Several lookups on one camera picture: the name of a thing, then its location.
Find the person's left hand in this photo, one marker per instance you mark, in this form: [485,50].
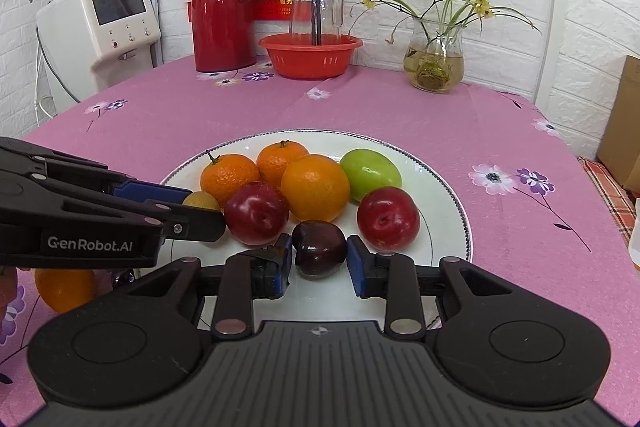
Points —
[7,294]

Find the white wall pipe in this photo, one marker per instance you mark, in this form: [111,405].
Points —
[549,7]

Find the red thermos jug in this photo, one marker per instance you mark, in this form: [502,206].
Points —
[220,7]

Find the glass pitcher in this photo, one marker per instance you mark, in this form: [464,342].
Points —
[331,2]

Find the white water dispenser with screen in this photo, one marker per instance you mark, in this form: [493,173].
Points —
[65,37]

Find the white porcelain plate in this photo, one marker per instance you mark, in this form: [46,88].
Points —
[440,207]

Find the cardboard box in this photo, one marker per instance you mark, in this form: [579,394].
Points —
[622,132]

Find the tangerine with stem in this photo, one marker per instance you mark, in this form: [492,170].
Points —
[282,162]
[230,179]

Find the orange plaid cloth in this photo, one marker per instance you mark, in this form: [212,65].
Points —
[607,187]

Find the brown longan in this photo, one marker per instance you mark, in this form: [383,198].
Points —
[201,202]

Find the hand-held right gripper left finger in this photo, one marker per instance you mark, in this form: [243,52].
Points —
[284,267]

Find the red plum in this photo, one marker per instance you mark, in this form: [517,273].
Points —
[388,218]
[256,213]

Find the orange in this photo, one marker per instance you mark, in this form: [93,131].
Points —
[315,187]
[65,292]

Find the glass vase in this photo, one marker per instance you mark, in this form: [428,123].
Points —
[432,72]

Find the green round fruit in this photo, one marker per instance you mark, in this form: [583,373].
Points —
[370,174]

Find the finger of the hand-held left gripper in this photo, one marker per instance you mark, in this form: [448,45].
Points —
[150,193]
[200,227]

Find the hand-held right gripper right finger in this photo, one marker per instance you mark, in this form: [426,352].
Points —
[357,267]

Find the dark purple plum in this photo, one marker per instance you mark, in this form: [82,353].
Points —
[319,249]

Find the pink floral tablecloth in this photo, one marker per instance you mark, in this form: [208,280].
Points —
[500,282]

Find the red plastic basket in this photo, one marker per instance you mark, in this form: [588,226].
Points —
[310,62]

